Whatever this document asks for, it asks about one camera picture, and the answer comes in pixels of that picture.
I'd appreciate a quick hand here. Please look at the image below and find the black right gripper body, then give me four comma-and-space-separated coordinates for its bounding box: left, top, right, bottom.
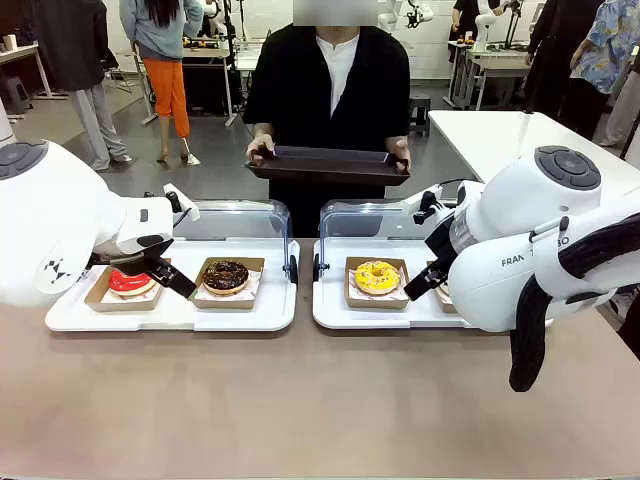
423, 212, 459, 269

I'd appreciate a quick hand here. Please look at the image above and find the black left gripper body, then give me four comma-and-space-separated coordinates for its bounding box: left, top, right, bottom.
107, 233, 174, 267

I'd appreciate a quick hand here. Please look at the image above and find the red glazed donut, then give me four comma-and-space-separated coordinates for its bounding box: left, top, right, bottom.
83, 257, 173, 314
108, 267, 157, 301

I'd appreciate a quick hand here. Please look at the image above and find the dark brown serving tray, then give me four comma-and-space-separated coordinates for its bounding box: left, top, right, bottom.
243, 145, 412, 187

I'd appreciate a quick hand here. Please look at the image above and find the chocolate donut with nut crumbs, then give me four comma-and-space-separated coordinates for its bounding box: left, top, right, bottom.
202, 259, 250, 295

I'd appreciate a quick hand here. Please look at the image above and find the yellow glazed donut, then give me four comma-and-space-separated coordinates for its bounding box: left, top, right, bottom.
353, 260, 401, 295
343, 256, 412, 310

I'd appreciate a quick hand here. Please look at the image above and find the paper liner under yellow donut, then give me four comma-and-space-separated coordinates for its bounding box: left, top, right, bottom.
347, 267, 409, 301

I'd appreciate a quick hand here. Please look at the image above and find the paper liner under chocolate donut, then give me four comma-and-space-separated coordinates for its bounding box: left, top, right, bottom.
193, 268, 264, 302

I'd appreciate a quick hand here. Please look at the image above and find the person in orange trousers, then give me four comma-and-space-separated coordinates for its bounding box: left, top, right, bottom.
118, 0, 205, 166

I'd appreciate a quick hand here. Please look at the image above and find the person in dark coat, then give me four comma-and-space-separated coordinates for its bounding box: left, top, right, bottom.
29, 0, 134, 172

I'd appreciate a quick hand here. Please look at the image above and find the person dressed in black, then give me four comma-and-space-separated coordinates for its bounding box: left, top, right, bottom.
522, 0, 606, 141

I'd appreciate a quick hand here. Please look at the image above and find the person in black shirt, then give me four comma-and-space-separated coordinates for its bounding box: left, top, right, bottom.
243, 0, 412, 239

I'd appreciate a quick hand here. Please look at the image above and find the person in floral shirt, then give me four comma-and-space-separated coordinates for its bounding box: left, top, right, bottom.
569, 0, 640, 149

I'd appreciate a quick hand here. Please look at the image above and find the person's left hand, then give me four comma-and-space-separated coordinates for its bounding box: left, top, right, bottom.
386, 135, 413, 175

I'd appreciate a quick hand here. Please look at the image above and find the person's right hand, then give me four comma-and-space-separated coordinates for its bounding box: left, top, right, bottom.
246, 135, 277, 167

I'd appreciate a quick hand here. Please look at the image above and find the white display tray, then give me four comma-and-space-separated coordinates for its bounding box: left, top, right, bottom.
44, 237, 301, 334
312, 237, 481, 331

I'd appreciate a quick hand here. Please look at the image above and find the large white table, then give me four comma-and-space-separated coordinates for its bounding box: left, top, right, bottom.
428, 109, 640, 185

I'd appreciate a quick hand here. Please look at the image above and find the black stool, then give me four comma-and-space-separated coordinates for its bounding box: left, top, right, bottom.
408, 93, 432, 137

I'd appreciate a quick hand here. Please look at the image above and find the white round column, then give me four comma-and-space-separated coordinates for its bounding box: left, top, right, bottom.
0, 97, 14, 146

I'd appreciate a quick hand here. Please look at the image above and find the grey background work table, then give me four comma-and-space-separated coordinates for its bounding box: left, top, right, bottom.
447, 39, 534, 111

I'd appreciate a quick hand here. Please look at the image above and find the grey stool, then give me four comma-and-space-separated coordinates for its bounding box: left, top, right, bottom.
0, 77, 34, 115

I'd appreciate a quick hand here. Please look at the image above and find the background table with toys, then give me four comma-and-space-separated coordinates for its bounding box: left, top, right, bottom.
182, 39, 236, 126

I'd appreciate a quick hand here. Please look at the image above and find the white-topped background table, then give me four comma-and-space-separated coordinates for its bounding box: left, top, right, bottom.
0, 43, 69, 101

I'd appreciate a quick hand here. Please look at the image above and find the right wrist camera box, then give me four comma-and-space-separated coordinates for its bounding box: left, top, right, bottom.
403, 185, 447, 226

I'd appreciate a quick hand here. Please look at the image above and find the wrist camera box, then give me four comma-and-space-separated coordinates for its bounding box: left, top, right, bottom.
403, 185, 447, 226
162, 183, 201, 224

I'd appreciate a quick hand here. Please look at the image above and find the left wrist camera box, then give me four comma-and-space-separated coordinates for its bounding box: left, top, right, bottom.
162, 183, 201, 224

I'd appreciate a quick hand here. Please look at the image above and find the clear lid with black handle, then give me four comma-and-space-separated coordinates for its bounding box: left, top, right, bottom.
313, 198, 451, 284
169, 198, 300, 286

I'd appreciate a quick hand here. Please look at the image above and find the black arm cable sleeve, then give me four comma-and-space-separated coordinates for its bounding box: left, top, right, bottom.
508, 214, 640, 394

